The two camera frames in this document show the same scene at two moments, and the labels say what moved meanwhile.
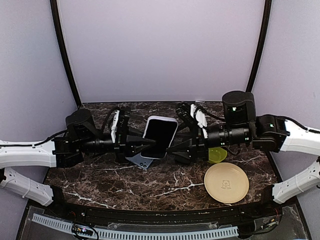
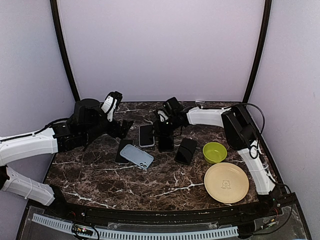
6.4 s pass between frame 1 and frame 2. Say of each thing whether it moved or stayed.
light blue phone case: stayed
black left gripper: moved
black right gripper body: moved
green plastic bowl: stayed
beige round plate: stayed
